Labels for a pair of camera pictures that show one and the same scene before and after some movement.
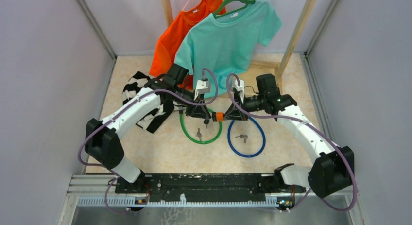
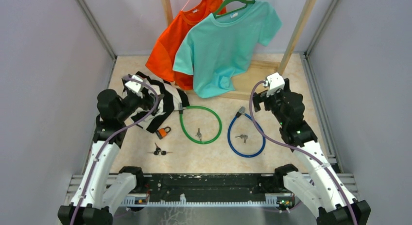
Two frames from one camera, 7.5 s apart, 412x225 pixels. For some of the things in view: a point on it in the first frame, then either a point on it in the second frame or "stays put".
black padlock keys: [206, 122] → [158, 151]
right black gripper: [234, 112] → [261, 97]
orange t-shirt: [197, 10] stays put
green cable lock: [203, 142] stays put
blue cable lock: [263, 131] stays put
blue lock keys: [243, 136] stays put
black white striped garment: [153, 121] stays put
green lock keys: [198, 133] stays put
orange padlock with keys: [217, 116] → [162, 132]
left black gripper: [198, 111] → [145, 104]
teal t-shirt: [226, 43] stays put
